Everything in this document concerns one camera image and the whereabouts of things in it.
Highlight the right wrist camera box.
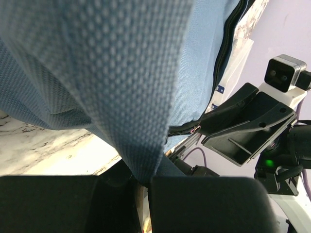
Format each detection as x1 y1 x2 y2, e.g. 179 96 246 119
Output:
258 54 311 110

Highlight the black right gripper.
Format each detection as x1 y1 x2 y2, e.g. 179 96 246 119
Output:
199 83 311 196

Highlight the clear plastic packet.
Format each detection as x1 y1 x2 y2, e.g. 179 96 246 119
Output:
206 38 254 113

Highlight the blue student backpack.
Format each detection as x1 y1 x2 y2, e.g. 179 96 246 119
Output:
0 0 250 184

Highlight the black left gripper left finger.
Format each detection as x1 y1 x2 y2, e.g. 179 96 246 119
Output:
0 161 141 233

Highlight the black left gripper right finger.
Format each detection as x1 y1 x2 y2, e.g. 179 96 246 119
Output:
148 177 279 233

